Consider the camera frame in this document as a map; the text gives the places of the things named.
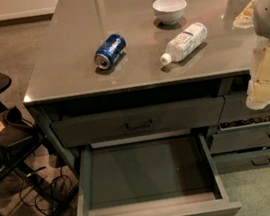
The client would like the grey middle right drawer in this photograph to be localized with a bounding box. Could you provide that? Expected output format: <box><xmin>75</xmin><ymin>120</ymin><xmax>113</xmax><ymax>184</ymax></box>
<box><xmin>207</xmin><ymin>121</ymin><xmax>270</xmax><ymax>155</ymax></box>

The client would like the blue soda can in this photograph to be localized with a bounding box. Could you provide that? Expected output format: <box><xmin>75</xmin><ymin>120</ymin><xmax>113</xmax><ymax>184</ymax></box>
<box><xmin>94</xmin><ymin>34</ymin><xmax>126</xmax><ymax>70</ymax></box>

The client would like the grey top left drawer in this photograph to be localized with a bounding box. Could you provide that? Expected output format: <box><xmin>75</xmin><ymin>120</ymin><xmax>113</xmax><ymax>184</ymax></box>
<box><xmin>51</xmin><ymin>97</ymin><xmax>224</xmax><ymax>147</ymax></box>

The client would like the clear plastic bottle blue label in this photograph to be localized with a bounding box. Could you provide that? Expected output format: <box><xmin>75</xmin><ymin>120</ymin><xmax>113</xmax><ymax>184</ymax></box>
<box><xmin>160</xmin><ymin>23</ymin><xmax>208</xmax><ymax>65</ymax></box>

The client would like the open grey middle drawer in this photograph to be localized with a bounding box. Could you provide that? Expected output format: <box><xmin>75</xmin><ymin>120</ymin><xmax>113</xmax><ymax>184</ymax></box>
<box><xmin>77</xmin><ymin>134</ymin><xmax>241</xmax><ymax>216</ymax></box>

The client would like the grey cabinet frame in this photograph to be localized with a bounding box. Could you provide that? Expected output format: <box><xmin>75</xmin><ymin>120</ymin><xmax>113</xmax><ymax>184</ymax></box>
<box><xmin>26</xmin><ymin>69</ymin><xmax>270</xmax><ymax>183</ymax></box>

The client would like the black bag with tag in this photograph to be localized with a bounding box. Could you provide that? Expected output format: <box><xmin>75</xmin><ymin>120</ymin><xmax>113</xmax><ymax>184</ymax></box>
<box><xmin>0</xmin><ymin>107</ymin><xmax>37</xmax><ymax>149</ymax></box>

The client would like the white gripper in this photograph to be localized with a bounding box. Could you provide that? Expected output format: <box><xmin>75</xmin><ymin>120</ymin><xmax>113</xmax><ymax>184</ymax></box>
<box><xmin>233</xmin><ymin>0</ymin><xmax>270</xmax><ymax>110</ymax></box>

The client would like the black floor cable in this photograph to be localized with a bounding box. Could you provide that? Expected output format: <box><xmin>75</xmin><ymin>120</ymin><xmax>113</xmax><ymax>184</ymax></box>
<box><xmin>15</xmin><ymin>163</ymin><xmax>78</xmax><ymax>216</ymax></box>

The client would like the white ceramic bowl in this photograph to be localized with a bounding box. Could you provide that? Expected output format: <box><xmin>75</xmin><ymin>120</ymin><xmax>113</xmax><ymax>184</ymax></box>
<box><xmin>152</xmin><ymin>0</ymin><xmax>187</xmax><ymax>25</ymax></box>

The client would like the grey top right drawer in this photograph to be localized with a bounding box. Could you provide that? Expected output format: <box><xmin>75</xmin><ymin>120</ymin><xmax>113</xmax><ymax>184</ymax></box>
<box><xmin>220</xmin><ymin>92</ymin><xmax>270</xmax><ymax>123</ymax></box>

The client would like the grey bottom right drawer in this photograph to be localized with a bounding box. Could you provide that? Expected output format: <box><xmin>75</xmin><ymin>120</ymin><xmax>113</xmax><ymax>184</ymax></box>
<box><xmin>213</xmin><ymin>149</ymin><xmax>270</xmax><ymax>174</ymax></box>

